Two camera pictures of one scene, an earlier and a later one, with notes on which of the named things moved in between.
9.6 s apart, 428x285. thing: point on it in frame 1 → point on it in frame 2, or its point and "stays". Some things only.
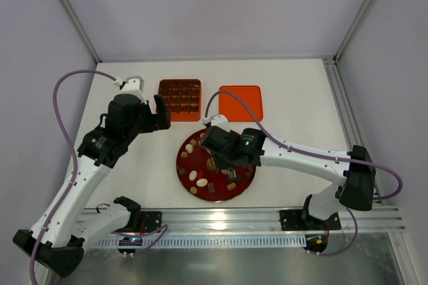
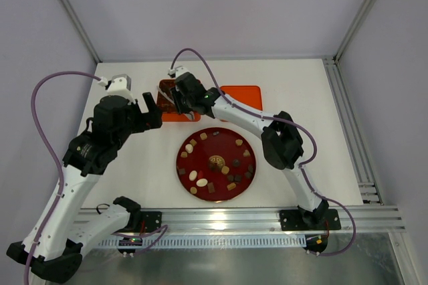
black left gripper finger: (161, 107) → (150, 102)
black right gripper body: (221, 159) → (178, 98)
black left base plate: (151, 221) stays
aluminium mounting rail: (227, 219) stays
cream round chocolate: (189, 148) stays
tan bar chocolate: (230, 186) stays
